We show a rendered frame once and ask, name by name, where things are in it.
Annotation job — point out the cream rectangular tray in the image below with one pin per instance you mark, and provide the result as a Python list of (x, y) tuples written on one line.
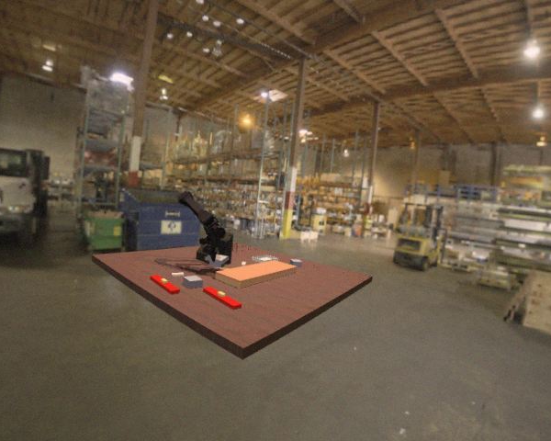
[(264, 258)]

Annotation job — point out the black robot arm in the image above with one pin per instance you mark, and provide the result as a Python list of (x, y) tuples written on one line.
[(206, 219)]

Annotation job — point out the red flat bar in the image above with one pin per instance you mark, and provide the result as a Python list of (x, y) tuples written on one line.
[(220, 296), (163, 283)]

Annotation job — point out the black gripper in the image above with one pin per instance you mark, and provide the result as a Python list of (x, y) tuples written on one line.
[(215, 242)]

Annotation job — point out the orange rectangular panel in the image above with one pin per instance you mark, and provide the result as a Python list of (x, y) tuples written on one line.
[(245, 276)]

